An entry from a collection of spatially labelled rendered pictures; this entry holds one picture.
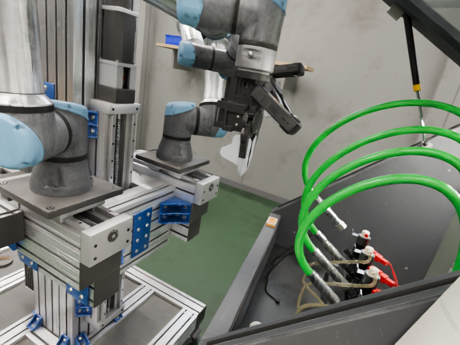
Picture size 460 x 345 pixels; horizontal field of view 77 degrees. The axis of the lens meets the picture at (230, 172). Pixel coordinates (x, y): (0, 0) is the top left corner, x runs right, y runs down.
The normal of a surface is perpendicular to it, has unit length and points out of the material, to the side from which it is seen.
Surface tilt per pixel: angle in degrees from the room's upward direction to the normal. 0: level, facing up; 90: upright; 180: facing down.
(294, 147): 90
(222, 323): 0
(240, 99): 90
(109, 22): 90
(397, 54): 90
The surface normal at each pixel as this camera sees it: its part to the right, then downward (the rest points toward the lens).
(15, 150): -0.04, 0.44
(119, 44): 0.30, 0.35
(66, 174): 0.63, 0.05
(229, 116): -0.33, 0.24
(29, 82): 0.86, 0.25
